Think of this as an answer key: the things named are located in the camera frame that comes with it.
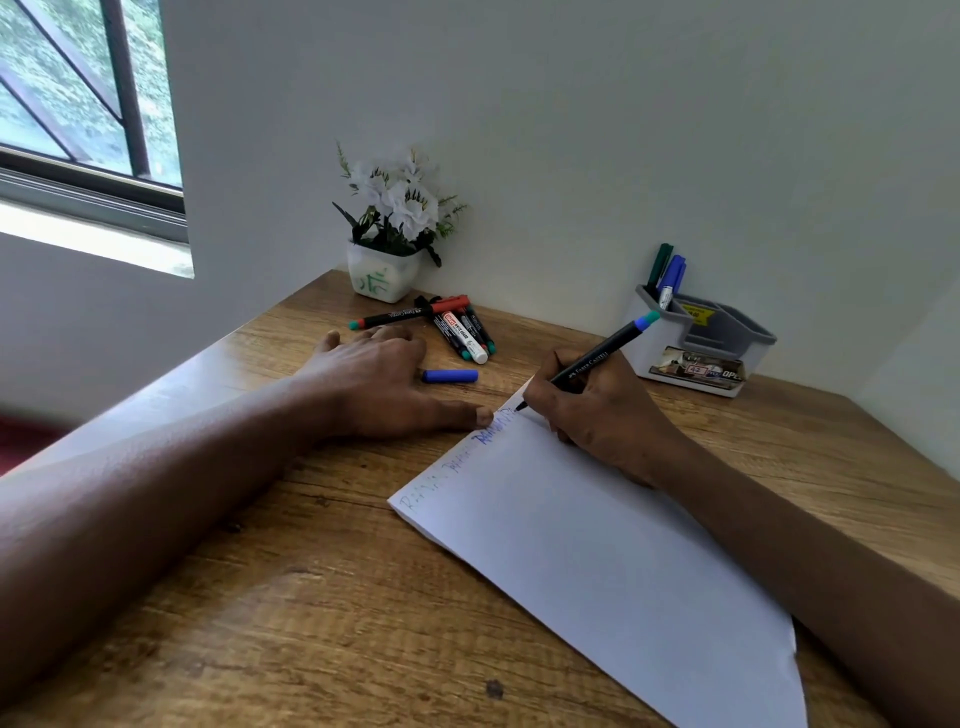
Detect red quilted mattress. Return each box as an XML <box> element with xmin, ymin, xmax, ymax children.
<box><xmin>0</xmin><ymin>412</ymin><xmax>69</xmax><ymax>478</ymax></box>

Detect person's right forearm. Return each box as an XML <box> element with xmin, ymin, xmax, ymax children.
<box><xmin>652</xmin><ymin>442</ymin><xmax>960</xmax><ymax>728</ymax></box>

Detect gray desk organizer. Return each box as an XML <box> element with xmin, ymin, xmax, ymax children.
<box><xmin>620</xmin><ymin>283</ymin><xmax>778</xmax><ymax>399</ymax></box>

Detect pile of colored markers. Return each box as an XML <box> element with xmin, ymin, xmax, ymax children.
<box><xmin>413</xmin><ymin>294</ymin><xmax>499</xmax><ymax>367</ymax></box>

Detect white paper sheet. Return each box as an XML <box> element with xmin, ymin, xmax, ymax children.
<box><xmin>387</xmin><ymin>378</ymin><xmax>809</xmax><ymax>728</ymax></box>

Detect thin green-capped marker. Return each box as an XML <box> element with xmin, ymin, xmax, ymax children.
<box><xmin>646</xmin><ymin>242</ymin><xmax>675</xmax><ymax>298</ymax></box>

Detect person's left hand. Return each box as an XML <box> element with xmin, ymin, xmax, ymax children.
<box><xmin>292</xmin><ymin>326</ymin><xmax>495</xmax><ymax>440</ymax></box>

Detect potted white artificial flowers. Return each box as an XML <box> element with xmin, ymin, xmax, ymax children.
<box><xmin>332</xmin><ymin>140</ymin><xmax>469</xmax><ymax>305</ymax></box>

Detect thick blue marker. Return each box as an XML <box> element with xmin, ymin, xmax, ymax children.
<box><xmin>656</xmin><ymin>254</ymin><xmax>685</xmax><ymax>311</ymax></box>

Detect person's left forearm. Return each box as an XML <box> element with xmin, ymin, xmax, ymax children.
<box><xmin>0</xmin><ymin>374</ymin><xmax>324</xmax><ymax>691</ymax></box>

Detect thin red-capped marker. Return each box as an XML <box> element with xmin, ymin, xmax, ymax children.
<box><xmin>347</xmin><ymin>294</ymin><xmax>472</xmax><ymax>332</ymax></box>

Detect person's right hand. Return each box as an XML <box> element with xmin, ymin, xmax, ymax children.
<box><xmin>522</xmin><ymin>346</ymin><xmax>684</xmax><ymax>489</ymax></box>

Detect barred window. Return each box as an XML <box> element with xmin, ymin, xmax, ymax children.
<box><xmin>0</xmin><ymin>0</ymin><xmax>189</xmax><ymax>245</ymax></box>

